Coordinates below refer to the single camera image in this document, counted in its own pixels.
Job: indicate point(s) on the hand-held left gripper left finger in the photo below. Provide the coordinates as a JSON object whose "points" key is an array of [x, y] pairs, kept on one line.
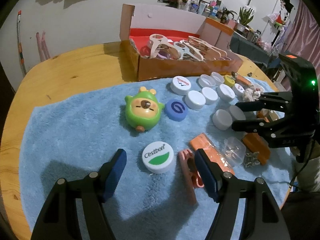
{"points": [[115, 175]]}

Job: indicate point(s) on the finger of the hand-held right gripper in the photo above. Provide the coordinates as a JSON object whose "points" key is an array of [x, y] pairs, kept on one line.
{"points": [[247, 126], [250, 106]]}

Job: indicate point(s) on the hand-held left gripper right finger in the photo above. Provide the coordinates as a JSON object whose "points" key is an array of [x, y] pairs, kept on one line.
{"points": [[206, 175]]}

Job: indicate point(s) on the large white green cap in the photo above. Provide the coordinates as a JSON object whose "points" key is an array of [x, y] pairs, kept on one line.
{"points": [[158, 157]]}

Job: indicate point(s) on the beige plastic clothes clip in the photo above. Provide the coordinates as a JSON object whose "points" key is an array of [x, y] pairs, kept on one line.
{"points": [[207, 46]]}

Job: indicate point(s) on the cream plastic clothes clip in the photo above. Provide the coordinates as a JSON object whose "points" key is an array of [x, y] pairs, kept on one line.
{"points": [[187, 51], [157, 45]]}

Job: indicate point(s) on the orange cardboard box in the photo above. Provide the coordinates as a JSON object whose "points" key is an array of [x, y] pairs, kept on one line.
{"points": [[175, 68]]}

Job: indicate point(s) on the cream knitted scrunchie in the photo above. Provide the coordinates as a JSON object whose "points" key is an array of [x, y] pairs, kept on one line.
{"points": [[250, 93]]}

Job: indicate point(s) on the small pink plastic clip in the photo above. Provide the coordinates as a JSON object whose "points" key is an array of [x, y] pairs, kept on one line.
{"points": [[187, 177]]}

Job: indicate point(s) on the white cap with red print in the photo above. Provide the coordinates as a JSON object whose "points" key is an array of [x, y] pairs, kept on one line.
{"points": [[238, 89], [180, 85]]}

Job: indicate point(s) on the small clear plastic box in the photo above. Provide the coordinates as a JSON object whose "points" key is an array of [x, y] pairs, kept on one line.
{"points": [[233, 150]]}

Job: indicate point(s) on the yellow bottle cap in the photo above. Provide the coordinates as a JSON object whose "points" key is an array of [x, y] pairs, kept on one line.
{"points": [[228, 80]]}

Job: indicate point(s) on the group of plain white caps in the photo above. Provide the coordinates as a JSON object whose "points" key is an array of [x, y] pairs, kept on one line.
{"points": [[195, 100]]}

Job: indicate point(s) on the blue towel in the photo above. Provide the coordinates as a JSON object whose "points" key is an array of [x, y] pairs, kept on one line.
{"points": [[75, 130]]}

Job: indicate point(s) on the pink curtain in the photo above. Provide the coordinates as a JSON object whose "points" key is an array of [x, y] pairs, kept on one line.
{"points": [[305, 35]]}

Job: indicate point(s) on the blue bottle cap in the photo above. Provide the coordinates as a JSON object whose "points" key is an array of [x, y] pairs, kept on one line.
{"points": [[176, 110]]}

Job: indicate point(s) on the green bear toy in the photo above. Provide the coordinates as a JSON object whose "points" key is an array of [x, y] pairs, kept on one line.
{"points": [[143, 108]]}

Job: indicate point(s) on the hanging plush toy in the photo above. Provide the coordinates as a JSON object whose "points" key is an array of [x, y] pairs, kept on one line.
{"points": [[278, 20]]}

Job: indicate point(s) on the potted green plant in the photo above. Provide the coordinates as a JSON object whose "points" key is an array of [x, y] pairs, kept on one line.
{"points": [[245, 17]]}

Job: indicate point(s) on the white cabinet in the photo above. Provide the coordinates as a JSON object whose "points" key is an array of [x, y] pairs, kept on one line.
{"points": [[265, 7]]}

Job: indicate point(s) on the cluttered dark side table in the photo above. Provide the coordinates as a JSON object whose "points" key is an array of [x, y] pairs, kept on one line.
{"points": [[210, 10]]}

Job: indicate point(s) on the pink plastic hanger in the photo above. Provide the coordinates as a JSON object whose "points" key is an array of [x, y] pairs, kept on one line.
{"points": [[43, 47]]}

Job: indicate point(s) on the striped stick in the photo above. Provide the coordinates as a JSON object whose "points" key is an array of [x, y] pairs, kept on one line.
{"points": [[21, 45]]}

